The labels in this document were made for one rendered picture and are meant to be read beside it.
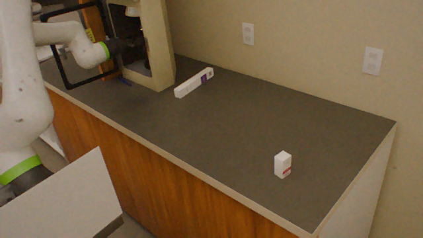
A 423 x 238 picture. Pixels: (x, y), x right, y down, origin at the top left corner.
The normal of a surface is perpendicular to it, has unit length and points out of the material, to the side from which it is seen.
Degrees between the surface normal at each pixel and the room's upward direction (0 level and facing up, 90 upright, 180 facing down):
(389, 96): 90
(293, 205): 0
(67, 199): 90
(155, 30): 90
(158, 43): 90
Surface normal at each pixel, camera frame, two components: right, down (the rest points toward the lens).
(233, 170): -0.07, -0.83
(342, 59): -0.67, 0.46
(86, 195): 0.77, 0.29
